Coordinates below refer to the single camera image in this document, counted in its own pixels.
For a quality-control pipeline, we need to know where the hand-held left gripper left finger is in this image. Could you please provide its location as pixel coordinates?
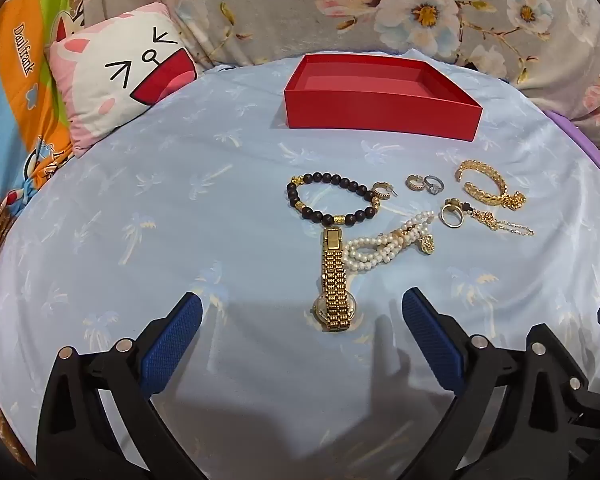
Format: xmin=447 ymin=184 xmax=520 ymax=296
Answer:
xmin=36 ymin=292 xmax=203 ymax=480

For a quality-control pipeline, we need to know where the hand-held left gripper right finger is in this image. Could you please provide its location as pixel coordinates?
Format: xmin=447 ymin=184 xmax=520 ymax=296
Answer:
xmin=402 ymin=289 xmax=600 ymax=480

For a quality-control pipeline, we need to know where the white pearl bracelet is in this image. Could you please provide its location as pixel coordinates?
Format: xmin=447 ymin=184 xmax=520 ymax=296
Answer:
xmin=342 ymin=210 xmax=437 ymax=270

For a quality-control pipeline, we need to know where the gold wristwatch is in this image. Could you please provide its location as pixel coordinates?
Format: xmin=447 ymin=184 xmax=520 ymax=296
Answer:
xmin=312 ymin=226 xmax=363 ymax=333

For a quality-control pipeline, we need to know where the gold ring with dark charm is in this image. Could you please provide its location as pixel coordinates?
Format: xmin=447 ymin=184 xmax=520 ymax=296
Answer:
xmin=440 ymin=199 xmax=473 ymax=228

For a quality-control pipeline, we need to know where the thin gold chain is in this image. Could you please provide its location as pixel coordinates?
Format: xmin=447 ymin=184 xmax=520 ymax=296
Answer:
xmin=472 ymin=191 xmax=535 ymax=237

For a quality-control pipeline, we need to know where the gold braided cuff bracelet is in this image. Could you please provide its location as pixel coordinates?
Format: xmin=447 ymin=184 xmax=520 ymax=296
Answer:
xmin=455 ymin=160 xmax=511 ymax=206

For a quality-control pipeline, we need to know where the black bead bracelet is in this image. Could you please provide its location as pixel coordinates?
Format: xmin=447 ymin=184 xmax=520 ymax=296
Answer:
xmin=286 ymin=172 xmax=382 ymax=226

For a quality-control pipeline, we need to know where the red cardboard box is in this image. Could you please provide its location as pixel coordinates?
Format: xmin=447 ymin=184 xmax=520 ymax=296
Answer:
xmin=283 ymin=54 xmax=483 ymax=143

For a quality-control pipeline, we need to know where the blue palm print sheet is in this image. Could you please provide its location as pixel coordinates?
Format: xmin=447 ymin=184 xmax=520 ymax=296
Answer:
xmin=0 ymin=47 xmax=600 ymax=480

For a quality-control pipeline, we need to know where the purple flat object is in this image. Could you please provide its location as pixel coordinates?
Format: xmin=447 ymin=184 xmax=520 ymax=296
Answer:
xmin=545 ymin=110 xmax=600 ymax=177

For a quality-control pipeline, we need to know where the cat face pillow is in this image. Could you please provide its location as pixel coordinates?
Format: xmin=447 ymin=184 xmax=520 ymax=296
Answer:
xmin=49 ymin=1 xmax=199 ymax=153

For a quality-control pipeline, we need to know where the colourful cartoon blanket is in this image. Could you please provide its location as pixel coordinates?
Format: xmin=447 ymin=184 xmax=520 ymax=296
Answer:
xmin=0 ymin=0 xmax=86 ymax=411

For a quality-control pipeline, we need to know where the grey floral blanket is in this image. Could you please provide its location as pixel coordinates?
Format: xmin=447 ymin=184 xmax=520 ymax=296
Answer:
xmin=65 ymin=0 xmax=600 ymax=161

